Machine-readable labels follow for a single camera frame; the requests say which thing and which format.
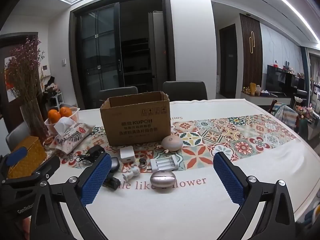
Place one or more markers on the striped cloth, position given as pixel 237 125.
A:
pixel 285 113

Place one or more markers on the small white figurine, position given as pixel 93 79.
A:
pixel 132 173

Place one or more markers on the yellow woven box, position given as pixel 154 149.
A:
pixel 27 157

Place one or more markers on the white battery charger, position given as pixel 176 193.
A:
pixel 165 163

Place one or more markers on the beige round device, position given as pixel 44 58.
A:
pixel 172 143

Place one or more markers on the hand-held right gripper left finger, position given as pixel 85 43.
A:
pixel 96 180

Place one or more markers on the dark dining chair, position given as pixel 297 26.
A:
pixel 185 90
pixel 117 93

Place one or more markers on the small black device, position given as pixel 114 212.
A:
pixel 112 183

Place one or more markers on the television cabinet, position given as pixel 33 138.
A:
pixel 265 99

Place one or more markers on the dark room door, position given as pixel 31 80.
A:
pixel 228 62

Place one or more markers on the white plastic fruit basket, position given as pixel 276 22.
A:
pixel 72 117

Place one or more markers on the ceiling light strip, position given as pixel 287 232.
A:
pixel 295 7

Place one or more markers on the white wall intercom panel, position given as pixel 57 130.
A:
pixel 46 70

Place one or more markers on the white charger cube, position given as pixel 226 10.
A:
pixel 127 155

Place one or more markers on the floral tissue pouch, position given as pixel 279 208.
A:
pixel 72 136

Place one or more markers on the black television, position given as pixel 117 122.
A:
pixel 280 80

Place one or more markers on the orange fruit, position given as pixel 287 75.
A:
pixel 65 111
pixel 54 116

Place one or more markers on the white light switch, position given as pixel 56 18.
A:
pixel 64 62

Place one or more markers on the dried purple flowers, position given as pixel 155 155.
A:
pixel 23 72

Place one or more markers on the metallic pink oval device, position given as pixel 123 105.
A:
pixel 162 179

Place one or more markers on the gold wall ornament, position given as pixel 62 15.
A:
pixel 253 42

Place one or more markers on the wooden slat wall panel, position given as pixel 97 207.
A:
pixel 246 67

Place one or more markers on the dark earbuds case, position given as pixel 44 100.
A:
pixel 115 165

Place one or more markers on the white rack with plush toys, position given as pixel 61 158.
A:
pixel 53 92

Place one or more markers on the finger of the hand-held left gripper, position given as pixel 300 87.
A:
pixel 48 166
pixel 16 155

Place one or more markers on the glass vase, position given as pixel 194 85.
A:
pixel 35 122

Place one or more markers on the brown cardboard box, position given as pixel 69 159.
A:
pixel 135 127

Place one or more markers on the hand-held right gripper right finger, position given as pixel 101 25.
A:
pixel 228 177

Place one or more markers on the dark sliding glass door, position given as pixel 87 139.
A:
pixel 100 55

